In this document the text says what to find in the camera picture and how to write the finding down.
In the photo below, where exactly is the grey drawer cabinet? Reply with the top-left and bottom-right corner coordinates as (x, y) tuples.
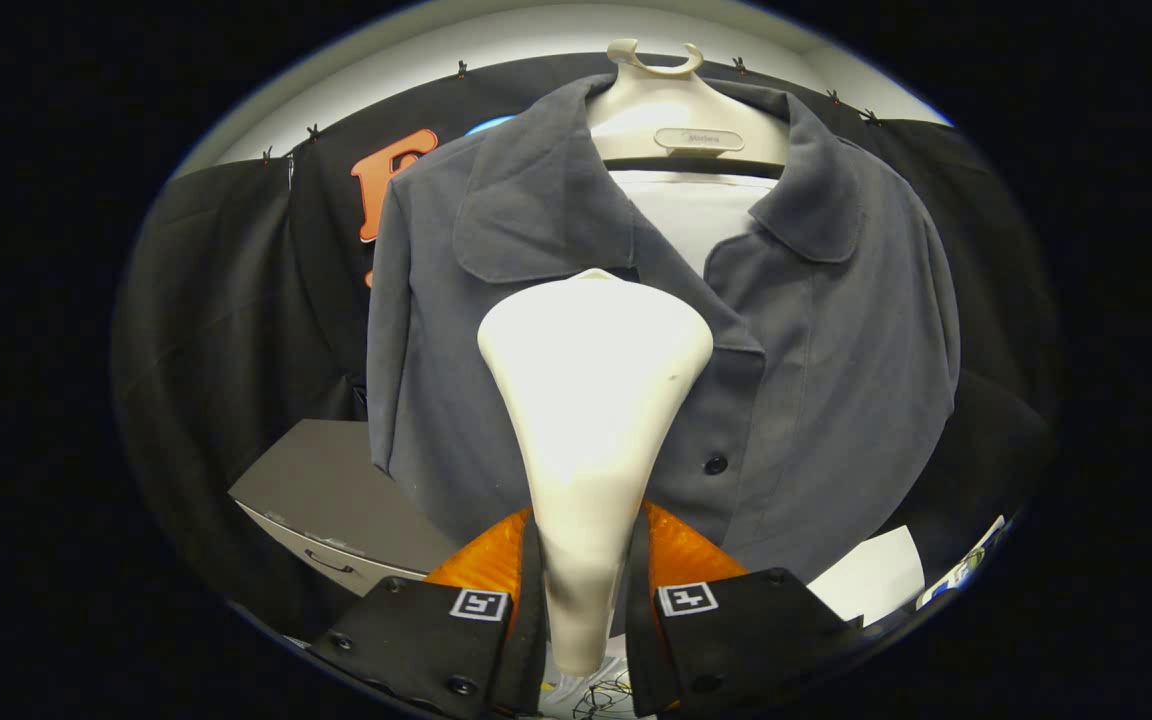
(228, 418), (462, 599)

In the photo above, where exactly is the cream clothes hanger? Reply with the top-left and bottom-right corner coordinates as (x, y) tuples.
(584, 38), (792, 169)

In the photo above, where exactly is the white garment steamer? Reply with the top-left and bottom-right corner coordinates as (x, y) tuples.
(477, 268), (715, 679)

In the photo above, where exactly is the black backdrop cloth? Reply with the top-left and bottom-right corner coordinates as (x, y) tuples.
(114, 52), (1062, 641)

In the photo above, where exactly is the grey button shirt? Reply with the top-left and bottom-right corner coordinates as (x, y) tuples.
(366, 72), (962, 583)

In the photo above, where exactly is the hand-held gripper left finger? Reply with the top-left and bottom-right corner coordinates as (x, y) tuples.
(306, 505), (547, 719)

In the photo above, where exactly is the white side table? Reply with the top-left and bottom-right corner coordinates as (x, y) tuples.
(806, 525), (927, 629)

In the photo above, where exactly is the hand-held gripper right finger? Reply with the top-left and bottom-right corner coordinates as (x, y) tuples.
(624, 500), (862, 719)

